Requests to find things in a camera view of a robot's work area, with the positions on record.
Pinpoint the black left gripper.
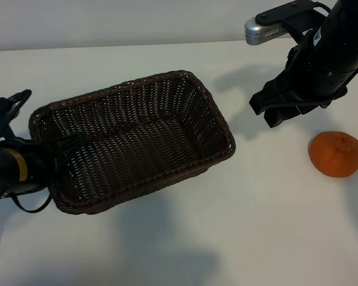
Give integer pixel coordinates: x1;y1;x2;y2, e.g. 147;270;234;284
26;133;88;191

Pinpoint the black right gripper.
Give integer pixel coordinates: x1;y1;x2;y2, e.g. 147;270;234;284
249;43;348;129

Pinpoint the dark brown wicker basket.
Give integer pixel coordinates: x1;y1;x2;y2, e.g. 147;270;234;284
28;70;236;215

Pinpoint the orange fruit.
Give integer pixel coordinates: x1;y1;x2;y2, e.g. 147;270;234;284
308;130;358;179

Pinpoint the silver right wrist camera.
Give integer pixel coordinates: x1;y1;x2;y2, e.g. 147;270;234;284
244;17;290;46

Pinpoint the black flat ribbon cable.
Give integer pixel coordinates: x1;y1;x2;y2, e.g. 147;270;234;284
0;184;53;214

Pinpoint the black right camera mount bracket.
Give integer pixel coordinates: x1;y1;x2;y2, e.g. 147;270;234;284
254;1;331;47

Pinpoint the black thin camera cable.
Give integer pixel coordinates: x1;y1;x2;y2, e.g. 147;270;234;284
314;2;334;14

